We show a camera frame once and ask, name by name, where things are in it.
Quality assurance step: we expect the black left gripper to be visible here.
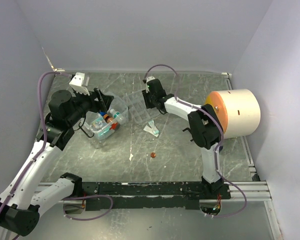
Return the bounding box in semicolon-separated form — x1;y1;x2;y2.
67;86;114;126

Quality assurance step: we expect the white plastic medicine bottle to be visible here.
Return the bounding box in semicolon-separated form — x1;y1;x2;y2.
109;108;124;123

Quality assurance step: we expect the brown syrup bottle orange cap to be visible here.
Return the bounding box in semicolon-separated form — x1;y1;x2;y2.
103;114;117;128

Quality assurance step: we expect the clear divider tray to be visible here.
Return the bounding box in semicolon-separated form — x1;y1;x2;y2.
123;90;160;125

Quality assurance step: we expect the clear plastic medicine box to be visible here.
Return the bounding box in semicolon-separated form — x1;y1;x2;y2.
79;92;129;143

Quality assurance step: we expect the white teal swab packet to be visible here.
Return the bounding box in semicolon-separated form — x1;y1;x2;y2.
148;120;160;137

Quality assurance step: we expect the clear bandage bag teal header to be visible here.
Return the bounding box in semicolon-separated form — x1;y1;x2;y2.
96;128;115;142

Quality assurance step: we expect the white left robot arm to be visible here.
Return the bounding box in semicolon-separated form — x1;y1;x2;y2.
0;88;114;237

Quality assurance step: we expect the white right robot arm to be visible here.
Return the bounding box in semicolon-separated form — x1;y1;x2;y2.
142;76;224;199

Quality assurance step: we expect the round pastel drawer cabinet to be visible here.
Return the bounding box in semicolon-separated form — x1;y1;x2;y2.
205;89;261;139

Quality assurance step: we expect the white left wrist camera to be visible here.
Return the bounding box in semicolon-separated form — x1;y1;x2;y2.
69;72;90;96

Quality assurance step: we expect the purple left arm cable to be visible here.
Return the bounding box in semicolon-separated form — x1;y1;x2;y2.
0;71;114;240

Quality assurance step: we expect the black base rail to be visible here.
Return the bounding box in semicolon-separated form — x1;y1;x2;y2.
52;171;232;212

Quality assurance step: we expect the aluminium frame rail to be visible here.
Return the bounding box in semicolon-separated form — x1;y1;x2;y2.
37;181;273;204

